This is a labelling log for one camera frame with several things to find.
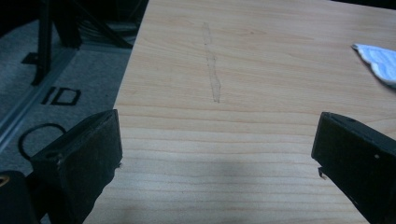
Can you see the blue striped towel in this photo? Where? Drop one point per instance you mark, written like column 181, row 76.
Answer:
column 378, row 62

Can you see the metal floor rail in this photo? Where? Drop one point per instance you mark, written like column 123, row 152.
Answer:
column 28, row 102

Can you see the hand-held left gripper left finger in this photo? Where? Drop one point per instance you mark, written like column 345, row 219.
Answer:
column 81, row 161

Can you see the black tripod stand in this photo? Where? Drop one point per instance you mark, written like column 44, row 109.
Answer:
column 43, row 46

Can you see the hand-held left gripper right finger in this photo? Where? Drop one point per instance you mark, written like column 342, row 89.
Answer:
column 358, row 158

